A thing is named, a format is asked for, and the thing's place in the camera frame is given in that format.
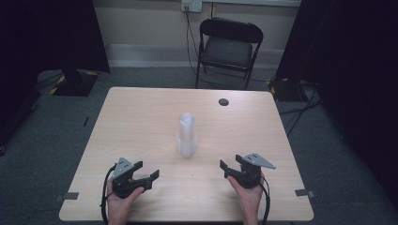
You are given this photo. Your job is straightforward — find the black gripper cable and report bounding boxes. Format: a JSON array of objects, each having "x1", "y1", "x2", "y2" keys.
[
  {"x1": 258, "y1": 175, "x2": 272, "y2": 225},
  {"x1": 99, "y1": 164, "x2": 117, "y2": 225}
]

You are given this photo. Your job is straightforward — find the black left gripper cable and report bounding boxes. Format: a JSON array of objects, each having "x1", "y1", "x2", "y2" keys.
[{"x1": 99, "y1": 164, "x2": 117, "y2": 225}]

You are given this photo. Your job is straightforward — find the grey tape strip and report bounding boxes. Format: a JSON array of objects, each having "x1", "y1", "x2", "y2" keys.
[
  {"x1": 294, "y1": 188, "x2": 316, "y2": 199},
  {"x1": 54, "y1": 191, "x2": 80, "y2": 203}
]

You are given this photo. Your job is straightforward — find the stack of clear plastic cups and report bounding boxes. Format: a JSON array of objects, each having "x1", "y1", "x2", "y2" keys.
[{"x1": 176, "y1": 112, "x2": 198, "y2": 158}]

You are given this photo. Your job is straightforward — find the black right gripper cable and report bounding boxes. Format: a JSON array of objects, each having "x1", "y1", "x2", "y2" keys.
[{"x1": 258, "y1": 175, "x2": 272, "y2": 225}]

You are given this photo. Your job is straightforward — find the light wooden table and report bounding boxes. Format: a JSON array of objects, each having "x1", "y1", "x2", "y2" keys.
[{"x1": 58, "y1": 86, "x2": 315, "y2": 223}]

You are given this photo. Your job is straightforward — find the person's left hand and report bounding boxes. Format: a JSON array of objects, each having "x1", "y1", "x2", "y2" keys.
[{"x1": 105, "y1": 179, "x2": 145, "y2": 220}]

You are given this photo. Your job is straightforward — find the black wall socket cable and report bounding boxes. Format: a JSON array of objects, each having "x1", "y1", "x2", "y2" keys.
[{"x1": 184, "y1": 5, "x2": 202, "y2": 83}]

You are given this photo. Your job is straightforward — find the black floor cables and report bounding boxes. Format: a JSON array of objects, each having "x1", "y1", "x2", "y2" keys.
[{"x1": 278, "y1": 82, "x2": 324, "y2": 137}]

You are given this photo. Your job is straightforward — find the black folding chair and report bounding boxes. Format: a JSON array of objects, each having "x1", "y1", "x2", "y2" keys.
[{"x1": 194, "y1": 17, "x2": 265, "y2": 91}]

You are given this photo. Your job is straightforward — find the person's right hand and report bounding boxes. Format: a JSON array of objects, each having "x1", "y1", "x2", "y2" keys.
[{"x1": 226, "y1": 175, "x2": 266, "y2": 219}]

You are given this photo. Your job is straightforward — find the black curtain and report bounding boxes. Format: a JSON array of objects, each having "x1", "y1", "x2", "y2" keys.
[
  {"x1": 0, "y1": 0, "x2": 111, "y2": 151},
  {"x1": 274, "y1": 0, "x2": 398, "y2": 207}
]

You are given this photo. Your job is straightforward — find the black stand base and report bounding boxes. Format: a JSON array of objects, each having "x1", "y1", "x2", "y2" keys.
[
  {"x1": 268, "y1": 76, "x2": 302, "y2": 103},
  {"x1": 49, "y1": 68, "x2": 100, "y2": 98}
]

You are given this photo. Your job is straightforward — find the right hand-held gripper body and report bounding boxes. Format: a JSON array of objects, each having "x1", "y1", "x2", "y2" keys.
[{"x1": 233, "y1": 152, "x2": 277, "y2": 189}]

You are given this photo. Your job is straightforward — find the white wall socket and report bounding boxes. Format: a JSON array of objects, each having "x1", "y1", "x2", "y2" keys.
[{"x1": 180, "y1": 0, "x2": 204, "y2": 14}]

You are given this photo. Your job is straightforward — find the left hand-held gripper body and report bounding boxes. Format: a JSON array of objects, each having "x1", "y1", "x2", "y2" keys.
[{"x1": 111, "y1": 157, "x2": 145, "y2": 200}]

